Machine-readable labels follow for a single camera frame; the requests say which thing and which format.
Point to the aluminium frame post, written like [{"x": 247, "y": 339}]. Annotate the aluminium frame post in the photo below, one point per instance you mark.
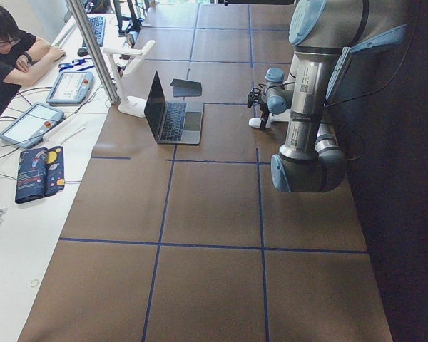
[{"x": 81, "y": 19}]

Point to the grey laptop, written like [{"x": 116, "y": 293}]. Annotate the grey laptop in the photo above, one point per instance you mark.
[{"x": 178, "y": 123}]

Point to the far teach pendant tablet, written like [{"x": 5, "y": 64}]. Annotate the far teach pendant tablet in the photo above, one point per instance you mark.
[{"x": 70, "y": 88}]

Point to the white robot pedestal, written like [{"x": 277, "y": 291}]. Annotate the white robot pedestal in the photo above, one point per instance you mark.
[{"x": 285, "y": 116}]

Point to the dark blue space-print pouch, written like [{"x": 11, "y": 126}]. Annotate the dark blue space-print pouch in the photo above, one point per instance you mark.
[{"x": 40, "y": 174}]

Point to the white computer mouse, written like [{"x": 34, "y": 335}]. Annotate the white computer mouse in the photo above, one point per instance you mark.
[{"x": 258, "y": 124}]

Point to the teach pendant tablet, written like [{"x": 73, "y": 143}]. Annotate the teach pendant tablet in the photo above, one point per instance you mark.
[
  {"x": 70, "y": 88},
  {"x": 29, "y": 128}
]

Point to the black mouse pad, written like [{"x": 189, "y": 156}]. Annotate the black mouse pad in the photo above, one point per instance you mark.
[{"x": 184, "y": 88}]

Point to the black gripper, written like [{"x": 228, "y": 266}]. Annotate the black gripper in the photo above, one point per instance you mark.
[{"x": 264, "y": 115}]

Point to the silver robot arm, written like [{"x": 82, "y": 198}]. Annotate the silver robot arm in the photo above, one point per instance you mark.
[{"x": 310, "y": 160}]

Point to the near teach pendant tablet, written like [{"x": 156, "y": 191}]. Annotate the near teach pendant tablet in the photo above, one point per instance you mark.
[{"x": 29, "y": 128}]

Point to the person in black shirt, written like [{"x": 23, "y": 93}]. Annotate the person in black shirt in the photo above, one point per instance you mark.
[{"x": 24, "y": 58}]

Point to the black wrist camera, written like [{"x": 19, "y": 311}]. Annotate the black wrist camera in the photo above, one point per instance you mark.
[{"x": 254, "y": 97}]

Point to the black keyboard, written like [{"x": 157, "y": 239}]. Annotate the black keyboard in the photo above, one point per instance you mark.
[{"x": 98, "y": 25}]

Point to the white desk lamp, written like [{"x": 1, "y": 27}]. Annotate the white desk lamp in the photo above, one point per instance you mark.
[{"x": 129, "y": 104}]

